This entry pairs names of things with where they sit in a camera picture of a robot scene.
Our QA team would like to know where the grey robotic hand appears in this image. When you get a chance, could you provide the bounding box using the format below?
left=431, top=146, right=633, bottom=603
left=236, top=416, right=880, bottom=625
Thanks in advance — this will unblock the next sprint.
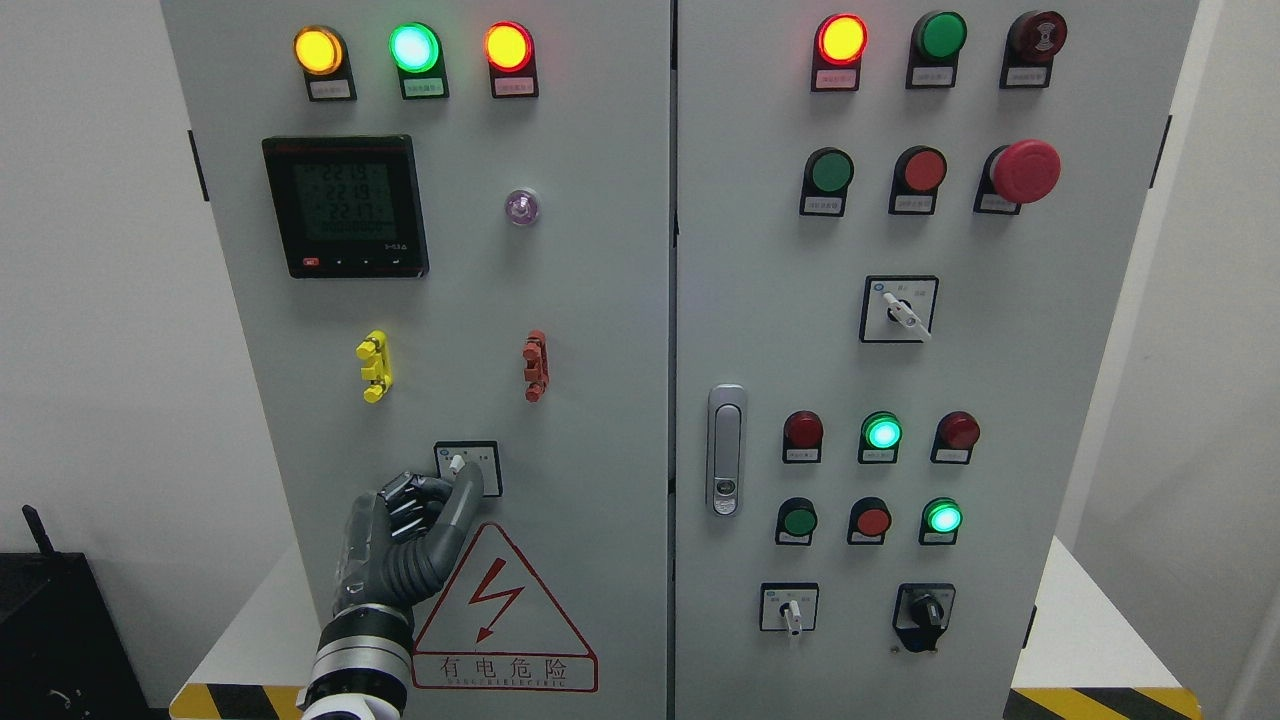
left=332, top=455, right=484, bottom=615

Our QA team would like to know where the white rotary selector switch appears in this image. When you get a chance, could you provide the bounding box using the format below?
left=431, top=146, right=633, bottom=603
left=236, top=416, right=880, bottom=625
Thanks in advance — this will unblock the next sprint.
left=431, top=439, right=504, bottom=498
left=758, top=582, right=820, bottom=637
left=859, top=275, right=940, bottom=345

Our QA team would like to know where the yellow indicator light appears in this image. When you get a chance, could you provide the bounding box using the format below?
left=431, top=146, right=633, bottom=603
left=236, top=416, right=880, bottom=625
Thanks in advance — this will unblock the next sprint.
left=293, top=26, right=357, bottom=102

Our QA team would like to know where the red electric hazard warning sticker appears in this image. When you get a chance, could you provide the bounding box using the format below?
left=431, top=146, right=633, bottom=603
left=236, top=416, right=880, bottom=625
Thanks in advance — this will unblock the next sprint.
left=412, top=521, right=599, bottom=693

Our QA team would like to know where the yellow terminal connector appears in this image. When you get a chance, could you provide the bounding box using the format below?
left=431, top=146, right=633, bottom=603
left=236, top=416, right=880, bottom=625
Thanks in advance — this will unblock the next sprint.
left=355, top=329, right=394, bottom=404

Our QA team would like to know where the red terminal connector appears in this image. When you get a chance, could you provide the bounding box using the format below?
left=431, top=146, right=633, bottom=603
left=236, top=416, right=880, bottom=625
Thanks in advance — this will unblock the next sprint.
left=522, top=329, right=550, bottom=404

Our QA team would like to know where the grey left cabinet door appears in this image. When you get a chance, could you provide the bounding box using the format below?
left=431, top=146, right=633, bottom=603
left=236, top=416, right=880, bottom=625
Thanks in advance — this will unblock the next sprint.
left=163, top=1, right=672, bottom=719

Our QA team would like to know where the grey cabinet door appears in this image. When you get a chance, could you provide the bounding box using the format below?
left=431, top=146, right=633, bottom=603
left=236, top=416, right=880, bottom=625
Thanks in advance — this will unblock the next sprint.
left=671, top=1, right=1199, bottom=719
left=163, top=1, right=672, bottom=719

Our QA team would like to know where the black digital power meter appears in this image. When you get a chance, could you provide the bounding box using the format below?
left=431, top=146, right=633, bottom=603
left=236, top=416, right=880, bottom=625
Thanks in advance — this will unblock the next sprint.
left=261, top=135, right=430, bottom=279

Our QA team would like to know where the black box with antenna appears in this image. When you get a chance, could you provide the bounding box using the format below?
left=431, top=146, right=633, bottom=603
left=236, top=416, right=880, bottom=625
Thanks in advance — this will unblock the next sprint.
left=1, top=505, right=151, bottom=719

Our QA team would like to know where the dark red indicator left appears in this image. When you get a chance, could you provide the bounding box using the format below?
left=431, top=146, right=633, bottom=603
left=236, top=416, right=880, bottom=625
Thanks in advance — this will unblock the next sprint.
left=782, top=410, right=824, bottom=464

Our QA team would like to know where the dark red indicator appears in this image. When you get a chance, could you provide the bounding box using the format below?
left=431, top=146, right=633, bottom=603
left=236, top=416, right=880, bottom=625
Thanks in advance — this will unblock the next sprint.
left=782, top=410, right=824, bottom=464
left=931, top=411, right=980, bottom=465

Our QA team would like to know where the red push button lower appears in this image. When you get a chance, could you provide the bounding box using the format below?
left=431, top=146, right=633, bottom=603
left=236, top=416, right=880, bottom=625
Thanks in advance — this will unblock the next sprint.
left=846, top=496, right=892, bottom=546

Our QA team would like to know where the red push button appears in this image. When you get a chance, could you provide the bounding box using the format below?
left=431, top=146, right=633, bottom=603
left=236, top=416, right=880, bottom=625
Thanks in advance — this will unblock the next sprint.
left=846, top=496, right=892, bottom=546
left=888, top=145, right=948, bottom=217

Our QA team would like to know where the green indicator light top left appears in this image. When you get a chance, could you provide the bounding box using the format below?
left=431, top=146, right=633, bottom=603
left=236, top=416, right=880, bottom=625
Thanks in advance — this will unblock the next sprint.
left=388, top=22, right=451, bottom=100

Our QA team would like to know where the green lit indicator middle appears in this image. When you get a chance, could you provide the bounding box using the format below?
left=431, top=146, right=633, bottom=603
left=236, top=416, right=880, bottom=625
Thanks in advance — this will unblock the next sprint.
left=858, top=410, right=902, bottom=464

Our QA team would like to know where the red indicator light top left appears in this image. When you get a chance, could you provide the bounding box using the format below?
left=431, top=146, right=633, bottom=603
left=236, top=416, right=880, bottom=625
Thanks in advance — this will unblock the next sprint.
left=483, top=20, right=539, bottom=99

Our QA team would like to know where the green lit push button lower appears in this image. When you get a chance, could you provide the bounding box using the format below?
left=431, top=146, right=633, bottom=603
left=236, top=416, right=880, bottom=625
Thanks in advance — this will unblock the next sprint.
left=918, top=497, right=964, bottom=546

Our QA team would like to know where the green push button upper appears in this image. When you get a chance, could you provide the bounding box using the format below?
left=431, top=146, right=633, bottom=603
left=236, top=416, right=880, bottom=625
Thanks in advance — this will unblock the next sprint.
left=797, top=146, right=855, bottom=218

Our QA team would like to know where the dark red indicator right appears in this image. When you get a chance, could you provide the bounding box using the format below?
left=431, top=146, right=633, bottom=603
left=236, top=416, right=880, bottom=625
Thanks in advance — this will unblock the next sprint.
left=931, top=411, right=980, bottom=465

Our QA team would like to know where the grey right cabinet door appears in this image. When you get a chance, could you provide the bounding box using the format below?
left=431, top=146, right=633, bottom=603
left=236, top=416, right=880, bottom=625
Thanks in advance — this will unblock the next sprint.
left=671, top=1, right=1199, bottom=719

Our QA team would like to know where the red push button upper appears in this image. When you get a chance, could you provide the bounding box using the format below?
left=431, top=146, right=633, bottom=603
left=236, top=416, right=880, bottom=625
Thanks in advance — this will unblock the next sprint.
left=888, top=145, right=948, bottom=217

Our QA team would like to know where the red lit indicator right door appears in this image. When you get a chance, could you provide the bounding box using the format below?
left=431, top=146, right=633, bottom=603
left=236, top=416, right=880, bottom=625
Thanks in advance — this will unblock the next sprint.
left=810, top=13, right=869, bottom=94

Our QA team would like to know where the white platform with hazard stripes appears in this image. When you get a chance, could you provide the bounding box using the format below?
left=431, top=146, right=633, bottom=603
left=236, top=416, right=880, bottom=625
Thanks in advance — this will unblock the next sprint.
left=159, top=542, right=1203, bottom=719

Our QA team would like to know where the red emergency stop button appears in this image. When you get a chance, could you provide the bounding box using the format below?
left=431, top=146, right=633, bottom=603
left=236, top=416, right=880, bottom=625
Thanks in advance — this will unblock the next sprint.
left=973, top=138, right=1062, bottom=217

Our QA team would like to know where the green unlit indicator top right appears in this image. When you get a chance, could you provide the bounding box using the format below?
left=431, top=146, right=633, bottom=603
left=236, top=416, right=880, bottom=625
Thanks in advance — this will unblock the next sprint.
left=905, top=10, right=968, bottom=90

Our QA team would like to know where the dark red buzzer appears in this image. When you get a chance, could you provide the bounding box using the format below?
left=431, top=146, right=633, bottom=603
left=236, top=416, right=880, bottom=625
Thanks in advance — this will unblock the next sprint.
left=998, top=10, right=1068, bottom=90

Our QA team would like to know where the silver door handle lock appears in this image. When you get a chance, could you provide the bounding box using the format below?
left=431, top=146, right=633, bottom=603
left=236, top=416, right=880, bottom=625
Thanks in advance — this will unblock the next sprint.
left=707, top=384, right=748, bottom=518

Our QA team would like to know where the black rotary knob switch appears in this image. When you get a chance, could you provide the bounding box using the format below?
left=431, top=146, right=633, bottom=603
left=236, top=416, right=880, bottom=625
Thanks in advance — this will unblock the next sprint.
left=892, top=583, right=956, bottom=653

